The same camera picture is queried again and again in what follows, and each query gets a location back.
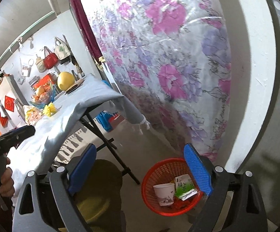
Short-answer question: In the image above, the black folding table leg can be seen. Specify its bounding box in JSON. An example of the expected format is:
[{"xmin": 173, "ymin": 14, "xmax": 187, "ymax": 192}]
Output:
[{"xmin": 79, "ymin": 104, "xmax": 140, "ymax": 185}]

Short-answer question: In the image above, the floral plastic sheet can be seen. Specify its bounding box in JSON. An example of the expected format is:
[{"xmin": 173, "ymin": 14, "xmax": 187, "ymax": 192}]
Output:
[{"xmin": 79, "ymin": 0, "xmax": 231, "ymax": 160}]

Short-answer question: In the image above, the steel water bottle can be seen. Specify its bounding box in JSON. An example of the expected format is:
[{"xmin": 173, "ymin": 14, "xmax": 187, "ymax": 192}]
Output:
[{"xmin": 14, "ymin": 98, "xmax": 25, "ymax": 121}]

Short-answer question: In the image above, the blue glass fruit bowl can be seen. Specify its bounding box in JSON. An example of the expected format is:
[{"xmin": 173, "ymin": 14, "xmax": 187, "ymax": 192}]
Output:
[{"xmin": 30, "ymin": 88, "xmax": 56, "ymax": 109}]

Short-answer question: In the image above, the person's left hand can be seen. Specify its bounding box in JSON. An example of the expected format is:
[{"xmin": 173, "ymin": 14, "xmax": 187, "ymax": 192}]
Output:
[{"xmin": 0, "ymin": 166, "xmax": 15, "ymax": 197}]

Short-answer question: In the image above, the dark red curtain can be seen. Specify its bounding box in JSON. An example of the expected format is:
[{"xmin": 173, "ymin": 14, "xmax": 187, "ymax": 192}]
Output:
[{"xmin": 69, "ymin": 0, "xmax": 104, "ymax": 65}]

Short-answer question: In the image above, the white tote bag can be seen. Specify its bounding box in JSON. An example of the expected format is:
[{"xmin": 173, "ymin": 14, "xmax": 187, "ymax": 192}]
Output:
[{"xmin": 55, "ymin": 37, "xmax": 71, "ymax": 64}]

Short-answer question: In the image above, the red handbag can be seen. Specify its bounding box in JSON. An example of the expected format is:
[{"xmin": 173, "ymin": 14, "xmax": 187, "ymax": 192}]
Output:
[{"xmin": 44, "ymin": 46, "xmax": 59, "ymax": 70}]

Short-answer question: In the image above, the red plastic trash basket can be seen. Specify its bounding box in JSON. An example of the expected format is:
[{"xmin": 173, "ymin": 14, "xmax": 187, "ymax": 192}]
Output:
[{"xmin": 141, "ymin": 158, "xmax": 203, "ymax": 216}]

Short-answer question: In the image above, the red orange gift box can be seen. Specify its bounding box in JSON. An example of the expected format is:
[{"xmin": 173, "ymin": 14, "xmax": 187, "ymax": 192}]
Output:
[{"xmin": 33, "ymin": 73, "xmax": 55, "ymax": 90}]

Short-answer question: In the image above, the apple on top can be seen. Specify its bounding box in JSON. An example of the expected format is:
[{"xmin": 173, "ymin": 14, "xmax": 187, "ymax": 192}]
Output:
[{"xmin": 35, "ymin": 85, "xmax": 46, "ymax": 97}]

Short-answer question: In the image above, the white refrigerator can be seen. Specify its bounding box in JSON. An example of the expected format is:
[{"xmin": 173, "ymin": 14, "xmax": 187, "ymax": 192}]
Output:
[{"xmin": 0, "ymin": 75, "xmax": 28, "ymax": 127}]

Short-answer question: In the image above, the yellow pomelo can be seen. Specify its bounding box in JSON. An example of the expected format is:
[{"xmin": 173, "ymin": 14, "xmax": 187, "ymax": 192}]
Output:
[{"xmin": 57, "ymin": 71, "xmax": 75, "ymax": 91}]

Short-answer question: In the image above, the grey feather print tablecloth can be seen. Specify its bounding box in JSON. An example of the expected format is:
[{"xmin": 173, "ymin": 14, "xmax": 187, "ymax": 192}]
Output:
[{"xmin": 8, "ymin": 74, "xmax": 150, "ymax": 204}]

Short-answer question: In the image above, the white paper cup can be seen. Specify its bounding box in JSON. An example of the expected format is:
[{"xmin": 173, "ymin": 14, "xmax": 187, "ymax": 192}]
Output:
[{"xmin": 153, "ymin": 183, "xmax": 175, "ymax": 207}]

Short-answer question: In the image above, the pink clear candy wrapper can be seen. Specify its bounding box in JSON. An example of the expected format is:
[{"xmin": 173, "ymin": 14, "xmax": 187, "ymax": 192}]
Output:
[{"xmin": 23, "ymin": 105, "xmax": 43, "ymax": 125}]

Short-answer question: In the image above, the blue plastic stool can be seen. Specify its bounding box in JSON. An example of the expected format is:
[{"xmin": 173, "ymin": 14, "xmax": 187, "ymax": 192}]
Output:
[{"xmin": 96, "ymin": 111, "xmax": 124, "ymax": 132}]

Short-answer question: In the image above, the beige hanging bag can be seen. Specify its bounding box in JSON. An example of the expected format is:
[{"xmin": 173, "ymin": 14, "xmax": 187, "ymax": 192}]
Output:
[{"xmin": 35, "ymin": 56, "xmax": 46, "ymax": 73}]

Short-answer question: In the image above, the green tea packet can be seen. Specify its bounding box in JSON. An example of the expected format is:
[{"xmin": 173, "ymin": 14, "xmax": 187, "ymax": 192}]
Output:
[{"xmin": 175, "ymin": 174, "xmax": 198, "ymax": 201}]

